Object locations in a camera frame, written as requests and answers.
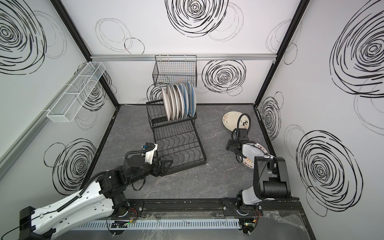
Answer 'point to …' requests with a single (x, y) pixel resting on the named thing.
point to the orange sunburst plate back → (250, 150)
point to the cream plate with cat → (230, 120)
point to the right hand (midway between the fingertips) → (232, 147)
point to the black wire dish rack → (178, 140)
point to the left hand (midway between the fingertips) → (168, 161)
